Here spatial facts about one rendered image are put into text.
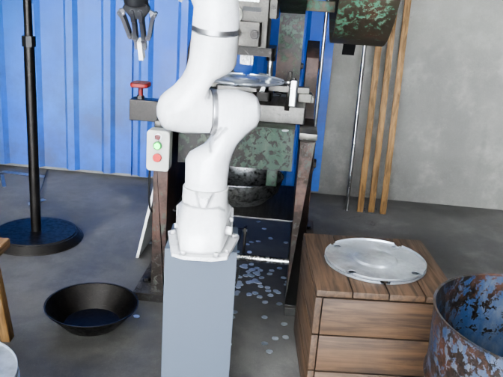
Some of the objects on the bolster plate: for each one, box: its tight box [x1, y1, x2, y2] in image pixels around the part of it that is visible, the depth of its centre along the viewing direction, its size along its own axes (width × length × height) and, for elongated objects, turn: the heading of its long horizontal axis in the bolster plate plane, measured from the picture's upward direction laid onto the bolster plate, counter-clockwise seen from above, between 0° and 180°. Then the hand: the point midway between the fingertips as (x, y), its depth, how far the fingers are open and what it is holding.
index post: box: [287, 78, 299, 107], centre depth 212 cm, size 3×3×10 cm
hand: (141, 48), depth 202 cm, fingers closed
